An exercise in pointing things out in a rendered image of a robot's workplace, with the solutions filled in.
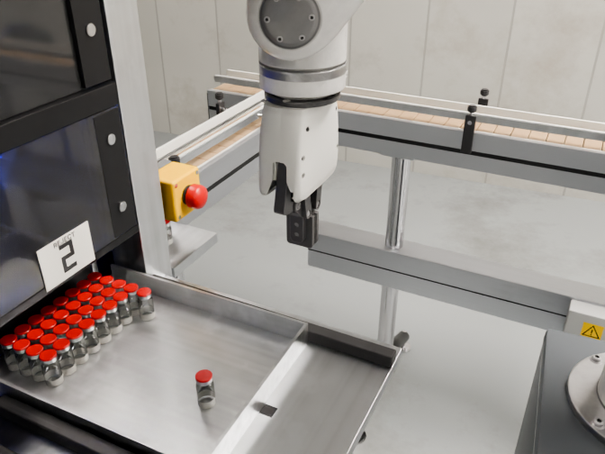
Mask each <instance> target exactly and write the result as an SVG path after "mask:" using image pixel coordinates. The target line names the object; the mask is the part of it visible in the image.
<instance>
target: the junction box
mask: <svg viewBox="0 0 605 454"><path fill-rule="evenodd" d="M563 332H567V333H571V334H575V335H579V336H583V337H587V338H591V339H595V340H599V341H605V307H601V306H598V305H594V304H587V303H584V302H580V301H576V300H571V302H570V305H569V309H568V312H567V315H566V319H565V322H564V328H563Z"/></svg>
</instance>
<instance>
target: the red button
mask: <svg viewBox="0 0 605 454"><path fill-rule="evenodd" d="M207 198H208V192H207V189H206V188H205V187H204V186H202V185H198V184H192V185H190V186H189V188H188V189H187V191H186V195H185V202H186V205H187V206H188V207H189V208H193V209H196V210H198V209H201V208H203V207H204V206H205V204H206V202H207Z"/></svg>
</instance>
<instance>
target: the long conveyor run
mask: <svg viewBox="0 0 605 454"><path fill-rule="evenodd" d="M214 82H219V83H224V84H222V85H220V86H217V87H215V88H214V89H208V90H207V104H208V115H209V119H211V118H213V117H214V116H216V115H217V114H216V104H217V103H218V100H217V99H216V98H215V94H216V92H223V93H224V98H222V101H223V102H224V107H226V108H231V107H232V106H234V105H236V104H238V103H240V102H242V101H244V100H245V99H247V98H249V97H251V96H253V95H254V94H256V93H258V92H260V91H262V90H263V89H261V88H260V86H259V74H258V73H251V72H245V71H238V70H232V69H227V76H221V75H215V76H214ZM489 92H490V90H488V88H482V89H481V91H480V95H482V96H483V98H481V97H480V98H479V99H478V104H467V103H460V102H454V101H448V100H441V99H434V98H427V97H421V96H415V95H403V94H396V93H390V92H384V91H377V90H371V89H364V88H358V87H352V86H345V88H344V89H343V90H341V91H340V99H339V100H338V101H337V105H338V125H339V146H343V147H349V148H353V149H358V150H367V151H372V152H377V153H382V154H387V155H392V156H397V157H402V158H407V159H416V160H421V161H426V162H431V163H436V164H441V165H446V166H450V167H456V168H465V169H470V170H475V171H480V172H484V173H490V174H494V175H500V176H505V177H514V178H518V179H524V180H528V181H534V182H538V183H544V184H549V185H553V186H562V187H568V188H572V189H578V190H582V191H587V192H593V193H597V194H603V195H605V123H599V122H593V121H586V120H580V119H574V118H567V117H561V116H554V115H548V114H541V113H530V112H523V111H517V110H511V109H504V108H498V107H491V106H488V103H489V99H487V98H485V97H486V96H487V95H489Z"/></svg>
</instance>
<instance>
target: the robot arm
mask: <svg viewBox="0 0 605 454"><path fill-rule="evenodd" d="M364 1H365V0H247V7H246V16H247V23H248V28H249V31H250V33H251V35H252V37H253V39H254V40H255V42H256V43H257V45H258V65H259V86H260V88H261V89H263V90H264V91H265V99H266V101H265V102H264V107H263V113H262V119H261V126H260V138H259V190H260V193H261V195H269V194H270V193H271V192H273V191H274V190H275V205H274V213H278V214H281V215H286V239H287V241H288V242H289V243H292V244H295V245H299V246H303V247H305V248H309V249H310V248H312V246H313V245H314V244H315V243H316V242H317V241H318V239H319V211H315V209H316V210H318V209H319V208H320V205H321V189H322V184H323V182H324V181H326V180H327V179H328V178H329V177H330V176H331V174H332V173H333V172H334V170H335V168H336V166H337V160H338V145H339V125H338V105H337V101H338V100H339V99H340V91H341V90H343V89H344V88H345V86H346V77H347V75H348V70H347V44H348V21H349V20H350V18H351V17H352V16H353V15H354V13H355V12H356V11H357V9H358V8H359V7H360V5H361V4H362V3H363V2H364ZM566 393H567V399H568V402H569V405H570V406H571V408H572V410H573V413H574V414H575V416H576V418H577V419H578V420H579V421H580V423H581V424H582V425H583V426H584V428H585V429H586V430H588V431H589V432H590V433H591V434H592V435H593V436H594V437H595V438H596V439H598V440H599V441H601V442H602V443H603V444H605V353H601V354H594V355H592V356H589V357H588V358H585V359H583V360H581V361H580V362H578V363H577V364H576V365H575V366H574V367H573V369H572V371H571V373H570V375H569V377H568V380H567V386H566Z"/></svg>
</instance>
